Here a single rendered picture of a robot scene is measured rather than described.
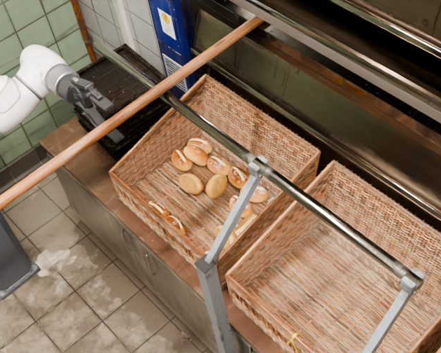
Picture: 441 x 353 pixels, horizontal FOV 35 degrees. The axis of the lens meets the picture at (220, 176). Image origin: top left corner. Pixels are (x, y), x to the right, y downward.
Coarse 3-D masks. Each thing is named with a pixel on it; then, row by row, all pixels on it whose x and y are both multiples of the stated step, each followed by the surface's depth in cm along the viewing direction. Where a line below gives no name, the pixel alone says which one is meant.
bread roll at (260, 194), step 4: (256, 188) 239; (260, 188) 239; (264, 188) 240; (240, 192) 242; (256, 192) 239; (260, 192) 239; (264, 192) 239; (252, 196) 239; (256, 196) 239; (260, 196) 239; (264, 196) 239; (252, 200) 240; (256, 200) 240; (260, 200) 240; (264, 200) 240
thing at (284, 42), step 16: (208, 0) 222; (224, 0) 219; (240, 16) 214; (256, 32) 212; (272, 32) 207; (288, 48) 203; (304, 48) 201; (320, 64) 196; (336, 64) 195; (336, 80) 194; (352, 80) 190; (368, 96) 187; (384, 96) 185; (384, 112) 186; (400, 112) 181; (416, 112) 180; (416, 128) 180; (432, 128) 176
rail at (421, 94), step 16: (256, 0) 175; (288, 16) 170; (304, 32) 167; (320, 32) 165; (336, 48) 162; (352, 48) 160; (368, 64) 156; (400, 80) 151; (416, 96) 150; (432, 96) 147
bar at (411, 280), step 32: (128, 64) 206; (160, 96) 197; (256, 160) 177; (288, 192) 170; (224, 224) 183; (384, 256) 155; (416, 288) 150; (224, 320) 207; (384, 320) 155; (224, 352) 221
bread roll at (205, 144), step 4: (192, 140) 257; (196, 140) 257; (200, 140) 256; (204, 140) 257; (188, 144) 258; (196, 144) 256; (200, 144) 255; (204, 144) 256; (208, 144) 256; (204, 148) 256; (208, 148) 256; (208, 152) 257
